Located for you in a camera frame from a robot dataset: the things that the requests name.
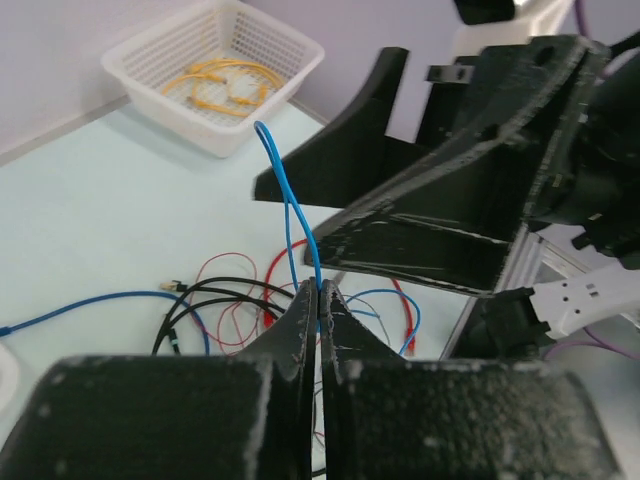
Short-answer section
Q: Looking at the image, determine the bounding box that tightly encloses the yellow cable in basket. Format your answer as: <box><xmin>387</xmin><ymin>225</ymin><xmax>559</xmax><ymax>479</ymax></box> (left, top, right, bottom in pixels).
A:
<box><xmin>160</xmin><ymin>58</ymin><xmax>282</xmax><ymax>119</ymax></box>

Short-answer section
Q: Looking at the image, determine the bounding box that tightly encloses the thick red ethernet cable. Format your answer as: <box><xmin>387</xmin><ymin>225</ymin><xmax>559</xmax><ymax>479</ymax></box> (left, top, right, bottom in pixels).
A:
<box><xmin>259</xmin><ymin>238</ymin><xmax>419</xmax><ymax>359</ymax></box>

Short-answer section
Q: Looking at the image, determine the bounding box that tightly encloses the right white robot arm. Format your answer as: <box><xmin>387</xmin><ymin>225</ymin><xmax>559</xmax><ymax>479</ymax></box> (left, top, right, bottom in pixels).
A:
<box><xmin>254</xmin><ymin>1</ymin><xmax>639</xmax><ymax>358</ymax></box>

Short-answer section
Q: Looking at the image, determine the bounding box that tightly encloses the thick black ethernet cable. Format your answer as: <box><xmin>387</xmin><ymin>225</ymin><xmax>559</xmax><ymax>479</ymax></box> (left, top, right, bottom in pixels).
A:
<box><xmin>150</xmin><ymin>276</ymin><xmax>301</xmax><ymax>357</ymax></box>

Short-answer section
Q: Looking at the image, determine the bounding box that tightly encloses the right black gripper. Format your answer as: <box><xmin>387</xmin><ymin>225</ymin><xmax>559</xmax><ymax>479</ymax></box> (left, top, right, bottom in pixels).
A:
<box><xmin>420</xmin><ymin>35</ymin><xmax>639</xmax><ymax>258</ymax></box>

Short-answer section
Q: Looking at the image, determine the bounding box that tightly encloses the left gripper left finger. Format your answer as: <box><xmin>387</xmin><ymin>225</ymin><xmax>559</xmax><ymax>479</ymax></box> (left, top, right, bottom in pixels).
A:
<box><xmin>1</xmin><ymin>279</ymin><xmax>318</xmax><ymax>479</ymax></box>

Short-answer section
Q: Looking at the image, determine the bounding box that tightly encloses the right white plastic basket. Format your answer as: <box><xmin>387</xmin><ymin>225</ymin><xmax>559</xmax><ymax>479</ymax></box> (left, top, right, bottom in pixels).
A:
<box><xmin>101</xmin><ymin>1</ymin><xmax>325</xmax><ymax>158</ymax></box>

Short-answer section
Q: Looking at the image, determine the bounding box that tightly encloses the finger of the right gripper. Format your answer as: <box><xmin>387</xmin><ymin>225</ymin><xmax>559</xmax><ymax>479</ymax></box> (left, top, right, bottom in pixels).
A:
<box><xmin>313</xmin><ymin>119</ymin><xmax>548</xmax><ymax>296</ymax></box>
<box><xmin>282</xmin><ymin>47</ymin><xmax>428</xmax><ymax>208</ymax></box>

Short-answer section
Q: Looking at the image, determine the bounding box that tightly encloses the thin red wire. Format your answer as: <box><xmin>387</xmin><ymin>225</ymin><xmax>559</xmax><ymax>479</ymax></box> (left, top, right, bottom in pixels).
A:
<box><xmin>197</xmin><ymin>253</ymin><xmax>286</xmax><ymax>357</ymax></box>

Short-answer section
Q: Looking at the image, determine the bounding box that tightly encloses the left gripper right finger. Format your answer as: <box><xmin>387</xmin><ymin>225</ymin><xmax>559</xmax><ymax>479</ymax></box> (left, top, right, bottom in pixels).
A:
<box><xmin>319</xmin><ymin>281</ymin><xmax>624</xmax><ymax>479</ymax></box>

